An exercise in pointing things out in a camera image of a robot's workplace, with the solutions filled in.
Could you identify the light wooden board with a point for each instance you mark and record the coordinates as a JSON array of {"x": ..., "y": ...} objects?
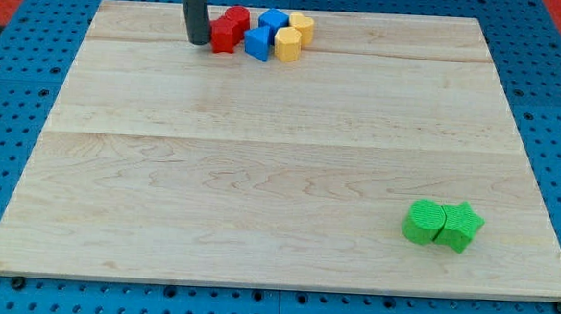
[{"x": 164, "y": 163}]

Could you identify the blue cube block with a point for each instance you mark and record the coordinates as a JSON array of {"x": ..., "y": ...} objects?
[{"x": 273, "y": 19}]

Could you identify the yellow heart block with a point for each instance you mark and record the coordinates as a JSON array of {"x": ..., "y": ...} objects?
[{"x": 304, "y": 24}]

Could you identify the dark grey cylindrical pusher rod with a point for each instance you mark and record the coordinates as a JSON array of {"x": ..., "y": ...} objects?
[{"x": 196, "y": 18}]

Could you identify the blue triangle block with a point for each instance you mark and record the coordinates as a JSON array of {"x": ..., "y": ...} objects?
[{"x": 256, "y": 43}]

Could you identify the green star block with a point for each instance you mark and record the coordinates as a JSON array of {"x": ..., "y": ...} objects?
[{"x": 460, "y": 228}]

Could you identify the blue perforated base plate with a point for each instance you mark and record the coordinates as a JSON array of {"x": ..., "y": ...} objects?
[{"x": 39, "y": 44}]

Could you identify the yellow hexagon block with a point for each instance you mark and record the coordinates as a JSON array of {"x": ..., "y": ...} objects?
[{"x": 287, "y": 44}]

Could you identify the red circle block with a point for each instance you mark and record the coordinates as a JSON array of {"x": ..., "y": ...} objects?
[{"x": 241, "y": 16}]

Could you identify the red hexagon block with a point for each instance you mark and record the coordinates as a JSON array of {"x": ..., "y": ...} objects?
[{"x": 225, "y": 35}]

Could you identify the green circle block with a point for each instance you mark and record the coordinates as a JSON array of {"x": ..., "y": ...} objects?
[{"x": 423, "y": 221}]

